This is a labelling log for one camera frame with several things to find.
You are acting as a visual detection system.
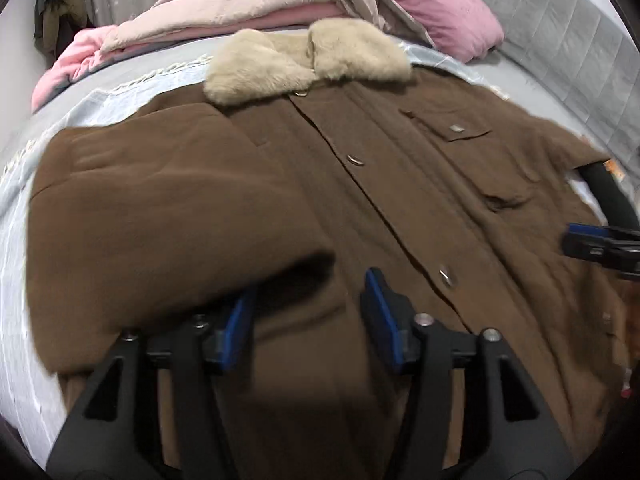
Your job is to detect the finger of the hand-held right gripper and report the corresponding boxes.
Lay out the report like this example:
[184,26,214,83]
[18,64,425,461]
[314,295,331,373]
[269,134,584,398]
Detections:
[561,222,640,282]

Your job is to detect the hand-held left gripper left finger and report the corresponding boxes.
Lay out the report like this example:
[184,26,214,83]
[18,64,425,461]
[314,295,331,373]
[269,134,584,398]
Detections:
[45,287,258,480]

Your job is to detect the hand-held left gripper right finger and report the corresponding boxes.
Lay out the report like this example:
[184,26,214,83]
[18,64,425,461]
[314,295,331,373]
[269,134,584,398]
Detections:
[361,267,576,480]

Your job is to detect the brown coat with fur collar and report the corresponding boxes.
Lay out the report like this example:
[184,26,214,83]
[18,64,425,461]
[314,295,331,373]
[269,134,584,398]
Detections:
[25,19,631,480]

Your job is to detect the dark hanging clothes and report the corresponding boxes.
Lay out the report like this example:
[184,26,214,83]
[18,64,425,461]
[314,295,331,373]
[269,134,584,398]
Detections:
[34,0,96,56]

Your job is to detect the grey padded headboard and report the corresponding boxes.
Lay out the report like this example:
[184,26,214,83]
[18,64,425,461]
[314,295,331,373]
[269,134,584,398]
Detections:
[407,0,640,161]

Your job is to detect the light blue checked fringed blanket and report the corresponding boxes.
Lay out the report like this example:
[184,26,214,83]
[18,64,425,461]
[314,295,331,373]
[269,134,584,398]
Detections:
[0,42,621,461]

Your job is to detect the pink pillow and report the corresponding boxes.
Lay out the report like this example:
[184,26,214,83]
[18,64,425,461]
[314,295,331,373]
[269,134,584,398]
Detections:
[361,0,506,63]

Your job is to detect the pink blanket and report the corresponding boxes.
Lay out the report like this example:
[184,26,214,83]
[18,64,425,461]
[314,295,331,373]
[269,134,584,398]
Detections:
[31,2,351,111]

